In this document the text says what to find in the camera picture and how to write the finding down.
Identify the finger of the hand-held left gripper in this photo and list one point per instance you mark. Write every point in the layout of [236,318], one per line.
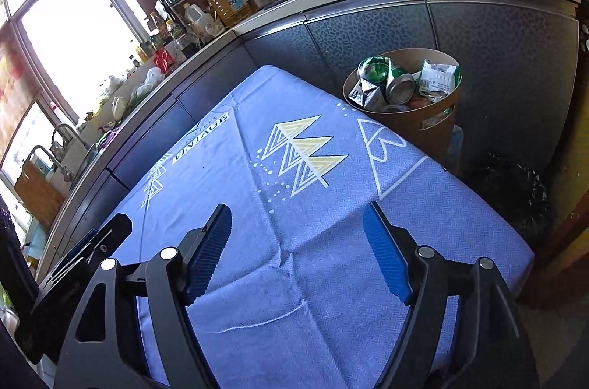
[115,232]

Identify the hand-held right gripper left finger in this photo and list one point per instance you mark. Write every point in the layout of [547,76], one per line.
[209,255]

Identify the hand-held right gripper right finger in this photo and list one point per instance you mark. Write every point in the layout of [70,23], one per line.
[389,255]

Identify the tan round waste bin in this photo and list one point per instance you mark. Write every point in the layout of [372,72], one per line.
[432,131]

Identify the green snack bag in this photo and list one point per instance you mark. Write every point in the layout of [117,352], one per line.
[377,69]

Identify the wooden cutting board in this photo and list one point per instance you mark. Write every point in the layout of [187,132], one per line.
[39,195]

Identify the purple and green cloth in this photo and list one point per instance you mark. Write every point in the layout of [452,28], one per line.
[109,139]

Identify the blue printed tablecloth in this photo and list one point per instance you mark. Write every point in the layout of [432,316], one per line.
[294,301]

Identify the short steel faucet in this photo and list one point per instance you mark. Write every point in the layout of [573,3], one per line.
[46,154]

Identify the tall curved steel faucet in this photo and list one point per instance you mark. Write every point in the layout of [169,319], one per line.
[69,131]

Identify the small white bag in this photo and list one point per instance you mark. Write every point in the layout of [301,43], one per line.
[120,106]

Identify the black plastic bag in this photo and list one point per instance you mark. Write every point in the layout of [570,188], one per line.
[506,195]

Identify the clear plastic bag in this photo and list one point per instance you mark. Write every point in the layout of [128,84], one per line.
[147,85]

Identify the patterned window blind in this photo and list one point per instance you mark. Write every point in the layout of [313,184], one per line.
[14,94]

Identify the red packet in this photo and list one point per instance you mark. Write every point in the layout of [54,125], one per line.
[163,60]

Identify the row of sauce bottles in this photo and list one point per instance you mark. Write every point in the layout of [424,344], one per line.
[156,34]

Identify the dark kitchen cabinets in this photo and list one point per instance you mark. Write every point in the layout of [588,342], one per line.
[506,71]

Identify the white plastic jug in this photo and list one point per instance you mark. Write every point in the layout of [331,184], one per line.
[199,23]

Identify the yellow cooking oil bottle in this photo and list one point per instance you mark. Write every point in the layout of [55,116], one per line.
[225,0]

